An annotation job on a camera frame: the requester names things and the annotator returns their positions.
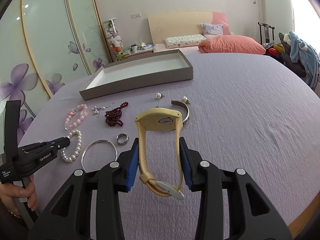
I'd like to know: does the white mug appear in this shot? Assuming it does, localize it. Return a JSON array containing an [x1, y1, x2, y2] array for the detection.
[[131, 44, 138, 53]]

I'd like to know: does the pink bed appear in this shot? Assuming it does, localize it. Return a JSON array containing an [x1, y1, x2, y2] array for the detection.
[[152, 42, 206, 54]]

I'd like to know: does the purple table cloth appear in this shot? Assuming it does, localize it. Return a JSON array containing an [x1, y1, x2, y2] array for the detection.
[[20, 54, 319, 239]]

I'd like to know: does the left hand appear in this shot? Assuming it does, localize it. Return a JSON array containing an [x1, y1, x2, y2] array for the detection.
[[0, 175, 39, 217]]

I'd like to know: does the dark red bead necklace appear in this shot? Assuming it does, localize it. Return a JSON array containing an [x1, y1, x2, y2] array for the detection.
[[104, 101, 129, 128]]

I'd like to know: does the white pearl bracelet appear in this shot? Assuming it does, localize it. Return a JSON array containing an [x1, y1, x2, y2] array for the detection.
[[60, 129, 83, 163]]

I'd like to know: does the pink beige nightstand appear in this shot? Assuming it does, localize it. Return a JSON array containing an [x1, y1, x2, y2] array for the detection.
[[124, 48, 153, 58]]

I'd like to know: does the silver bangle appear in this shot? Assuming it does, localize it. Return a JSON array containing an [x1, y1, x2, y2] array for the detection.
[[81, 139, 118, 173]]

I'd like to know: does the pink bead bracelet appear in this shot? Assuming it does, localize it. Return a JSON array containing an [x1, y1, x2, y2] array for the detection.
[[64, 103, 89, 131]]

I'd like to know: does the silver ring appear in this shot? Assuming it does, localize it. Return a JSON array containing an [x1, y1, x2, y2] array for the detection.
[[115, 133, 130, 146]]

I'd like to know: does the dark wooden chair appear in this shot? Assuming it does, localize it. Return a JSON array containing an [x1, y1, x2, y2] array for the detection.
[[258, 22, 275, 45]]

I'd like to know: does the pearl earring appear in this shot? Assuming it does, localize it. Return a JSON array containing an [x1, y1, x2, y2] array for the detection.
[[155, 93, 164, 100], [181, 96, 190, 105]]

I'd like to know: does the lilac small pillow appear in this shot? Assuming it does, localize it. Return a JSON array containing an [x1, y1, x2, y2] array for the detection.
[[201, 23, 223, 38]]

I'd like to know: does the beige pink headboard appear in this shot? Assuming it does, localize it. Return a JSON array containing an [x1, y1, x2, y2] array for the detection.
[[148, 11, 230, 44]]

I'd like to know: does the white patterned pillow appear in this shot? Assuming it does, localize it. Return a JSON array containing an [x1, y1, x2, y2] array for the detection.
[[164, 34, 206, 49]]

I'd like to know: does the silver cuff bracelet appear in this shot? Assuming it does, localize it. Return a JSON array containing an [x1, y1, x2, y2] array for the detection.
[[171, 100, 191, 126]]

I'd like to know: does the small silver charm cluster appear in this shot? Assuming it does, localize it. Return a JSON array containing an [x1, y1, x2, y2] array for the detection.
[[91, 102, 114, 118]]

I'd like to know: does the green frog plush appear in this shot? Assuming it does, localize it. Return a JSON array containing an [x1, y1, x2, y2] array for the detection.
[[117, 51, 126, 61]]

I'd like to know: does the grey cardboard tray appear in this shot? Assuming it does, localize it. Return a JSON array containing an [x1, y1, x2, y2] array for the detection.
[[79, 49, 194, 101]]

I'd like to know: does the glass toy display column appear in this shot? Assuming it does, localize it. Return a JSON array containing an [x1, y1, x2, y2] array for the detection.
[[103, 18, 123, 62]]

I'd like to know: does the floral sliding wardrobe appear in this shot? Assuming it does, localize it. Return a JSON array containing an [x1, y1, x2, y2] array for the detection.
[[1, 0, 111, 139]]

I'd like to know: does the yellow wrist watch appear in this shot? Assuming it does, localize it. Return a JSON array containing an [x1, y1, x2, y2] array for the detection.
[[133, 107, 185, 202]]

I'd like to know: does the wall socket plate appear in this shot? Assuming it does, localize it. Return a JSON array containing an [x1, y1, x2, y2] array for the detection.
[[131, 12, 141, 19]]

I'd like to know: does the blue clothing pile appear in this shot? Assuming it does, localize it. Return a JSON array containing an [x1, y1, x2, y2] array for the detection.
[[289, 31, 319, 90]]

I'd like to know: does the salmon folded duvet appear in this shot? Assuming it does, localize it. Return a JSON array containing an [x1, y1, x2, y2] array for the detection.
[[198, 35, 266, 55]]

